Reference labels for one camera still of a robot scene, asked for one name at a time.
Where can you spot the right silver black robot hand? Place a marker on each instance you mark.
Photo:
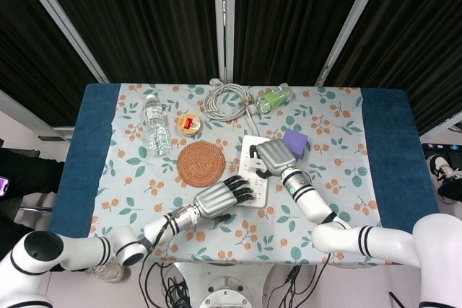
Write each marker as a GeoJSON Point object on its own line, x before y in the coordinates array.
{"type": "Point", "coordinates": [276, 156]}

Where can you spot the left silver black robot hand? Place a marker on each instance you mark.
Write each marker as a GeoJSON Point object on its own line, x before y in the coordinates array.
{"type": "Point", "coordinates": [216, 198]}

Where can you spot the white plastic connector block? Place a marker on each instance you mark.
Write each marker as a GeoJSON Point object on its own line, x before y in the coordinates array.
{"type": "Point", "coordinates": [257, 162]}

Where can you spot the white power strip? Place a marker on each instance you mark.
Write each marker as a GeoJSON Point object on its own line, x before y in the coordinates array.
{"type": "Point", "coordinates": [260, 189]}

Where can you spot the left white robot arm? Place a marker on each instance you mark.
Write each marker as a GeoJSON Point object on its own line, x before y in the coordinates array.
{"type": "Point", "coordinates": [90, 250]}

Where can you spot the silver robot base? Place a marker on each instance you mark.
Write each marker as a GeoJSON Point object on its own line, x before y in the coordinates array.
{"type": "Point", "coordinates": [225, 290]}

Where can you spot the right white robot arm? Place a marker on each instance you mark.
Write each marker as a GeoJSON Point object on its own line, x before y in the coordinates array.
{"type": "Point", "coordinates": [361, 239]}

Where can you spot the purple cube block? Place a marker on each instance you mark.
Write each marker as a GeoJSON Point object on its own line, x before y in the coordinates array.
{"type": "Point", "coordinates": [297, 142]}

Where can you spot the round woven rattan coaster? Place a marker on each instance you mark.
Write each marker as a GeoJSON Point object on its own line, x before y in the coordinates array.
{"type": "Point", "coordinates": [201, 163]}

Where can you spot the green label plastic bottle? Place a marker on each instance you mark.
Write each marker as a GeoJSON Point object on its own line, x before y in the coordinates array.
{"type": "Point", "coordinates": [272, 98]}

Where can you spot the round tin red label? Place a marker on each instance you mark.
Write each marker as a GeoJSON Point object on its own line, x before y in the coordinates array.
{"type": "Point", "coordinates": [189, 125]}

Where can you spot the floral print tablecloth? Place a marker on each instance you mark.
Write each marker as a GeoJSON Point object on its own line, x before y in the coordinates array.
{"type": "Point", "coordinates": [126, 196]}

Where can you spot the clear water bottle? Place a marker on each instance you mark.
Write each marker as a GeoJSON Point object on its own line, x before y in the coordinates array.
{"type": "Point", "coordinates": [156, 124]}

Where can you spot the blue table cover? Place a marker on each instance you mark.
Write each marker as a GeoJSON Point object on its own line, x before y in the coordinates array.
{"type": "Point", "coordinates": [390, 124]}

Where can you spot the grey sneaker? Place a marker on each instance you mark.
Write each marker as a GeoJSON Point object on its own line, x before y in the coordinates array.
{"type": "Point", "coordinates": [110, 272]}

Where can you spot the black curtain panel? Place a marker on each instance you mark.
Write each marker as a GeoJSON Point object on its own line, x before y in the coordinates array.
{"type": "Point", "coordinates": [144, 16]}
{"type": "Point", "coordinates": [415, 52]}
{"type": "Point", "coordinates": [29, 52]}
{"type": "Point", "coordinates": [288, 16]}

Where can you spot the black white sneaker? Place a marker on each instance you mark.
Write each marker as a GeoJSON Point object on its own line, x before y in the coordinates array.
{"type": "Point", "coordinates": [444, 174]}

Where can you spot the white partition post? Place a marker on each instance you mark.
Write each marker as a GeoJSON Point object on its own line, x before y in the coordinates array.
{"type": "Point", "coordinates": [61, 19]}
{"type": "Point", "coordinates": [224, 16]}
{"type": "Point", "coordinates": [350, 23]}

